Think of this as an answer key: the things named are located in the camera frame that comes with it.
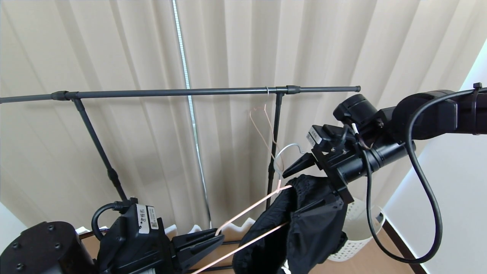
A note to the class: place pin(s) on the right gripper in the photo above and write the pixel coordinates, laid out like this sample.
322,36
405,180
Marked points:
365,163

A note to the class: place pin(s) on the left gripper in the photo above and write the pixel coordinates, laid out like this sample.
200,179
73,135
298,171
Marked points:
173,258

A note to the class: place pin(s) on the pink clothes hanger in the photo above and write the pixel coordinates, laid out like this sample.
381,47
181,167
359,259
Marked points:
250,113
279,186

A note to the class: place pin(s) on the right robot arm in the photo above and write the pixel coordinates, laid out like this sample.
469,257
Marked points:
437,114

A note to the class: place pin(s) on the white laundry basket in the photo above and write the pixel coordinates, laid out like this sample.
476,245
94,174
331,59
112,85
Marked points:
357,228

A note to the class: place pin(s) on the black clothes rack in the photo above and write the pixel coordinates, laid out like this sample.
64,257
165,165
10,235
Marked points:
152,92

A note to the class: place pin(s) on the beige curtain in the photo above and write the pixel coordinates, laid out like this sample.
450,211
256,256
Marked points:
114,45

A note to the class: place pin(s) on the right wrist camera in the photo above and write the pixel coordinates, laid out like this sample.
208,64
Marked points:
327,135

